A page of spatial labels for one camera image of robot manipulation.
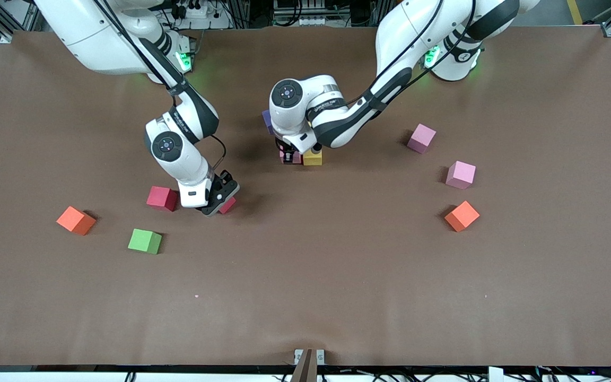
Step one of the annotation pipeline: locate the green foam cube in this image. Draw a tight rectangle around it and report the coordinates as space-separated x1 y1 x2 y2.
127 228 163 255

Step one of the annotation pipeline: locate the dusky pink foam cube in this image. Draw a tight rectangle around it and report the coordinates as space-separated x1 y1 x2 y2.
406 123 437 155

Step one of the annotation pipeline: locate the orange foam cube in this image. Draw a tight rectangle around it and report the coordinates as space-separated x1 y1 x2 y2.
56 205 97 237
444 200 481 233

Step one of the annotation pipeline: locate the white electrical box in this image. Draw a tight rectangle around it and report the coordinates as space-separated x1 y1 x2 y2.
273 0 341 27

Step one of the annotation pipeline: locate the table cover sheet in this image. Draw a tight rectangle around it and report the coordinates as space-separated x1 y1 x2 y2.
0 25 611 368

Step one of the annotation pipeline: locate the light pink foam cube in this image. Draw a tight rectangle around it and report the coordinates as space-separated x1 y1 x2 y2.
446 160 477 190

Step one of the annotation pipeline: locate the white power strip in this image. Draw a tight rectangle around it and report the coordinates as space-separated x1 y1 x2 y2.
170 0 232 30

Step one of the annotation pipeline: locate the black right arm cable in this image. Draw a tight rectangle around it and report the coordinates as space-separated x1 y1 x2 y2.
91 0 228 173

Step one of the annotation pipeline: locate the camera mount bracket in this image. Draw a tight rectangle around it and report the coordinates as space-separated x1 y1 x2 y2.
291 348 326 382

